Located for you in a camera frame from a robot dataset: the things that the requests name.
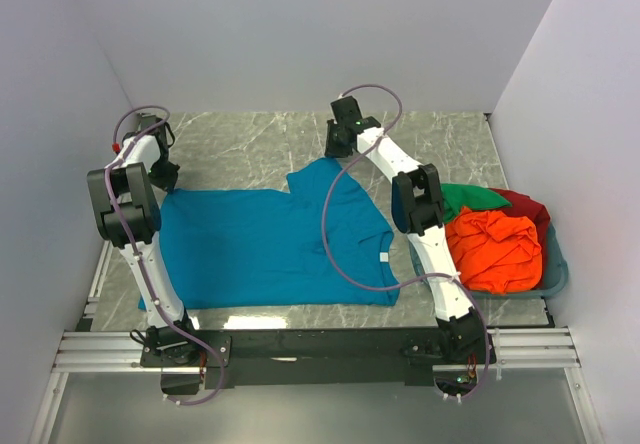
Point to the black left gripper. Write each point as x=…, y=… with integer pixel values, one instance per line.
x=168, y=182

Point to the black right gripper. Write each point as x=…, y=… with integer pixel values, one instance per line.
x=330, y=149

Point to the blue t-shirt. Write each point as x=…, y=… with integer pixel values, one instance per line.
x=321, y=242

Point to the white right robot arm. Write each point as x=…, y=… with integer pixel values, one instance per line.
x=417, y=209

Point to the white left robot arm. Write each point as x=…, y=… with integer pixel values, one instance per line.
x=127, y=215

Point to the green t-shirt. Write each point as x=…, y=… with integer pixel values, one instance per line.
x=476, y=198

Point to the orange t-shirt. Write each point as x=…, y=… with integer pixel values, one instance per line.
x=495, y=253

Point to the red t-shirt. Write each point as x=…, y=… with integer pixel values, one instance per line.
x=523, y=206

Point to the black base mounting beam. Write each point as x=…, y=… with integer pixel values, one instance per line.
x=217, y=360

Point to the translucent blue plastic basket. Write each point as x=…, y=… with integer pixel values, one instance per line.
x=554, y=276

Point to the aluminium rail frame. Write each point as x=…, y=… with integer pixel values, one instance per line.
x=98, y=394

